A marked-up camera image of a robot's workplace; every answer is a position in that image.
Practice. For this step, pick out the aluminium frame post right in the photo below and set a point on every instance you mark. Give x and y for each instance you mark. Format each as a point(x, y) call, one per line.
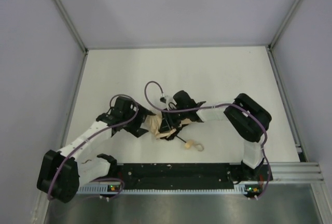
point(284, 24)

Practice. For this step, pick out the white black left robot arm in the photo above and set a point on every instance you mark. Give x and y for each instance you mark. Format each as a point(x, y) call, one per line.
point(63, 171)

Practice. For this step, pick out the aluminium frame post left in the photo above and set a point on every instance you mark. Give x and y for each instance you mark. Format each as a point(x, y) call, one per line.
point(70, 25)

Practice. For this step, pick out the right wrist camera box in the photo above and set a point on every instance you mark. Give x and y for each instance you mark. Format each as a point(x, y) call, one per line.
point(169, 102)

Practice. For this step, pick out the aluminium frame post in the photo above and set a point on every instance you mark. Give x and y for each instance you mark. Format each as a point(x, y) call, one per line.
point(70, 25)
point(284, 24)

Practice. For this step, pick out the aluminium frame rail front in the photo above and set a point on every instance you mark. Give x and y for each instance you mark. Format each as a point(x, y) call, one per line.
point(283, 173)

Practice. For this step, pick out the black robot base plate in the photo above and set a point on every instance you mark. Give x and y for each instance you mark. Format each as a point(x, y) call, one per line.
point(187, 176)

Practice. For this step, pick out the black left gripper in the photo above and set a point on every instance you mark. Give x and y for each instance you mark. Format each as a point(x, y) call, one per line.
point(140, 124)

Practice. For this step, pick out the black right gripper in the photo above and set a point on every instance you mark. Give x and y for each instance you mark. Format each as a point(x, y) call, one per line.
point(169, 124)

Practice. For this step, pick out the beige and black folding umbrella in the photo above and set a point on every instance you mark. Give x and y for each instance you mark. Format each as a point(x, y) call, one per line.
point(163, 127)

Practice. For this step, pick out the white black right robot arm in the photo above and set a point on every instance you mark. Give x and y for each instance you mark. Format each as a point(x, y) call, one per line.
point(249, 119)

